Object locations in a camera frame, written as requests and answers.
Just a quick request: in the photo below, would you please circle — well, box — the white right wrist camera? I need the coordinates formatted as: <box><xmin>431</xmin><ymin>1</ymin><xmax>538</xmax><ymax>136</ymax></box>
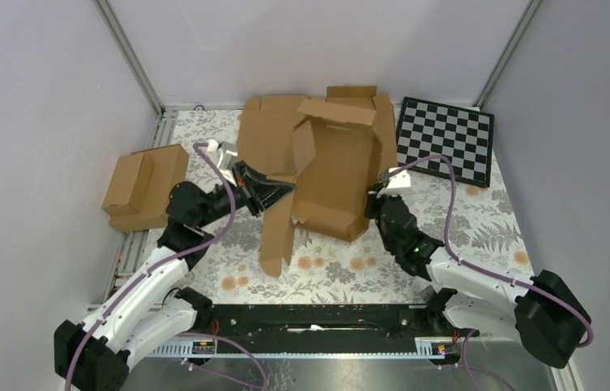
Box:
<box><xmin>376</xmin><ymin>168</ymin><xmax>411</xmax><ymax>196</ymax></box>

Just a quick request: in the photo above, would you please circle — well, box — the black white checkerboard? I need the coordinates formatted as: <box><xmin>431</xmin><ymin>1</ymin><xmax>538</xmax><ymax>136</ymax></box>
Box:
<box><xmin>396</xmin><ymin>97</ymin><xmax>495</xmax><ymax>188</ymax></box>

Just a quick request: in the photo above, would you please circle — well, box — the floral patterned table mat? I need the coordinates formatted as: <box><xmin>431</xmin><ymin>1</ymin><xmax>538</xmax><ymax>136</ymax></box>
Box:
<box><xmin>166</xmin><ymin>108</ymin><xmax>533</xmax><ymax>306</ymax></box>

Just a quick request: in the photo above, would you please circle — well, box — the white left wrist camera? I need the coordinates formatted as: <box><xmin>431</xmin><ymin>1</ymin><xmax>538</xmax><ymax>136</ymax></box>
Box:
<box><xmin>207</xmin><ymin>139</ymin><xmax>238</xmax><ymax>186</ymax></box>

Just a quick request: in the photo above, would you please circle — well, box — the brown cardboard box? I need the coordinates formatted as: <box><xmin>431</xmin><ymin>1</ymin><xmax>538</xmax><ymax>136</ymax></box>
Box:
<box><xmin>259</xmin><ymin>97</ymin><xmax>395</xmax><ymax>277</ymax></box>
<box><xmin>102</xmin><ymin>143</ymin><xmax>189</xmax><ymax>232</ymax></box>

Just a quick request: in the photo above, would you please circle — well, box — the folded brown cardboard box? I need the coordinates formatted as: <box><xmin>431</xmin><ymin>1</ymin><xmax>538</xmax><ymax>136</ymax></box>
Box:
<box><xmin>102</xmin><ymin>143</ymin><xmax>189</xmax><ymax>232</ymax></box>

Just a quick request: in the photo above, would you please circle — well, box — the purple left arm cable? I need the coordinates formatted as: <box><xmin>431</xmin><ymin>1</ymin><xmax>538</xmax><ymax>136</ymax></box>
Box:
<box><xmin>64</xmin><ymin>141</ymin><xmax>238</xmax><ymax>391</ymax></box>

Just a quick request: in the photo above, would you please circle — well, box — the brown flat cardboard sheet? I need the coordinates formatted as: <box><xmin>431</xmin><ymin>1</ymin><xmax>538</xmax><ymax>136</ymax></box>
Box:
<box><xmin>237</xmin><ymin>86</ymin><xmax>397</xmax><ymax>174</ymax></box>

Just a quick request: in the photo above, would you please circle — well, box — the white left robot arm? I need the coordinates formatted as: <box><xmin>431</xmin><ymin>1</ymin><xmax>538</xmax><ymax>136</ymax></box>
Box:
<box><xmin>54</xmin><ymin>161</ymin><xmax>295</xmax><ymax>390</ymax></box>

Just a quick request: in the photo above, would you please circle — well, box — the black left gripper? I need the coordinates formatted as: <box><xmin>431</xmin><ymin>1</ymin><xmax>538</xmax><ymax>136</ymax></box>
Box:
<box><xmin>197</xmin><ymin>161</ymin><xmax>296</xmax><ymax>229</ymax></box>

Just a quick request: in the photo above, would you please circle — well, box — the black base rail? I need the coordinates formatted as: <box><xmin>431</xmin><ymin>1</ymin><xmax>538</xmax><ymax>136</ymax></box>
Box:
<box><xmin>181</xmin><ymin>304</ymin><xmax>468</xmax><ymax>359</ymax></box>

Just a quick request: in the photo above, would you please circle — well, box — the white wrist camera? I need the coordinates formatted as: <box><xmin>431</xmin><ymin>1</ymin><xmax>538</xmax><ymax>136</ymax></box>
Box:
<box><xmin>207</xmin><ymin>139</ymin><xmax>238</xmax><ymax>186</ymax></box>
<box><xmin>376</xmin><ymin>168</ymin><xmax>411</xmax><ymax>196</ymax></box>

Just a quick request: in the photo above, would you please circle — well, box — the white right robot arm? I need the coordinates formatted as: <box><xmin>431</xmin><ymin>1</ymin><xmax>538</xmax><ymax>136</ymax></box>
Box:
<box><xmin>365</xmin><ymin>184</ymin><xmax>592</xmax><ymax>369</ymax></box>

